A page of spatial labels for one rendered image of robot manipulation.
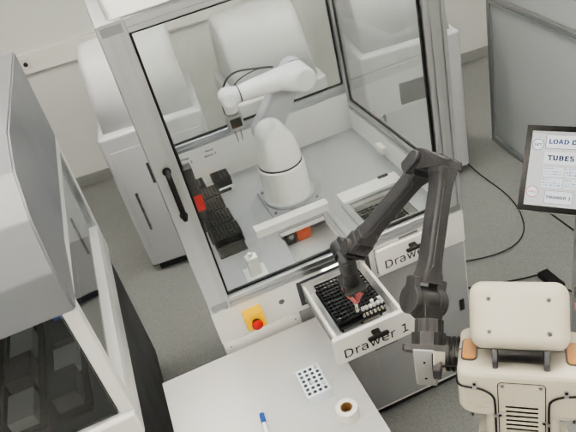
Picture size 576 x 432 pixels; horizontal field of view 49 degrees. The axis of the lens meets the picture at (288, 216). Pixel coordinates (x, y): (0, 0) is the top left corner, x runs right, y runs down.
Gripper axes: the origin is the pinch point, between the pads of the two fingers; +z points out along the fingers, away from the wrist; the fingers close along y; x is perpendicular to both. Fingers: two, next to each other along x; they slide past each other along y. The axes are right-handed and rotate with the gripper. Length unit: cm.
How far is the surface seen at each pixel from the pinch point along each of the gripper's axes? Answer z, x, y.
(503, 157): 110, -169, 167
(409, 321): 7.2, -13.1, -11.3
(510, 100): 71, -178, 171
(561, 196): -4, -82, 3
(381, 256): 6.6, -19.1, 20.9
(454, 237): 14, -50, 23
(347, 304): 5.8, 1.8, 5.1
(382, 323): 2.6, -4.0, -11.3
